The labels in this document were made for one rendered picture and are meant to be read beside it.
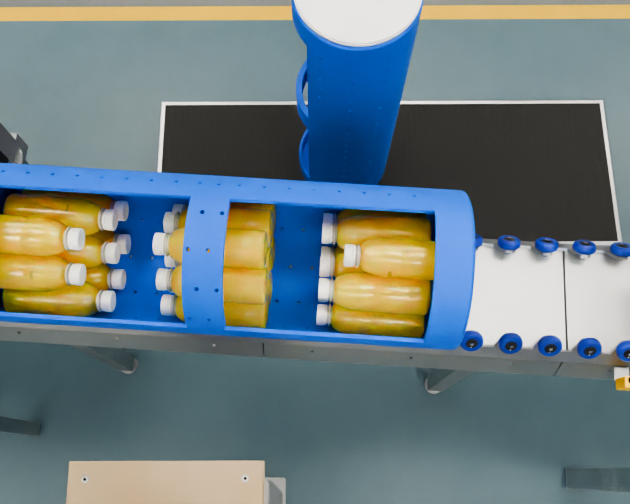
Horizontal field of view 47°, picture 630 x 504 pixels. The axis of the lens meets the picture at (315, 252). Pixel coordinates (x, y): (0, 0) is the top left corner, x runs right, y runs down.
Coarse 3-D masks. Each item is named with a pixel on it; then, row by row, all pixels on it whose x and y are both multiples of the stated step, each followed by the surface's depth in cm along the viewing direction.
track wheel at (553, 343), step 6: (546, 336) 137; (552, 336) 137; (540, 342) 137; (546, 342) 137; (552, 342) 136; (558, 342) 136; (540, 348) 138; (546, 348) 137; (552, 348) 137; (558, 348) 137; (546, 354) 138; (552, 354) 138
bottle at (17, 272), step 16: (0, 256) 126; (16, 256) 126; (32, 256) 126; (48, 256) 126; (0, 272) 125; (16, 272) 125; (32, 272) 125; (48, 272) 125; (64, 272) 126; (0, 288) 127; (16, 288) 127; (32, 288) 126; (48, 288) 126
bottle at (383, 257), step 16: (368, 240) 124; (384, 240) 122; (400, 240) 123; (416, 240) 123; (368, 256) 121; (384, 256) 121; (400, 256) 121; (416, 256) 121; (432, 256) 121; (368, 272) 123; (384, 272) 122; (400, 272) 122; (416, 272) 121; (432, 272) 121
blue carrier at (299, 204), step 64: (0, 192) 136; (128, 192) 120; (192, 192) 120; (256, 192) 121; (320, 192) 121; (384, 192) 122; (448, 192) 124; (128, 256) 144; (192, 256) 116; (320, 256) 143; (448, 256) 115; (0, 320) 127; (64, 320) 124; (128, 320) 124; (192, 320) 121; (448, 320) 117
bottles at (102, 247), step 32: (32, 192) 135; (64, 192) 135; (64, 256) 130; (96, 256) 131; (64, 288) 130; (96, 288) 132; (256, 320) 129; (320, 320) 130; (352, 320) 128; (384, 320) 128; (416, 320) 128
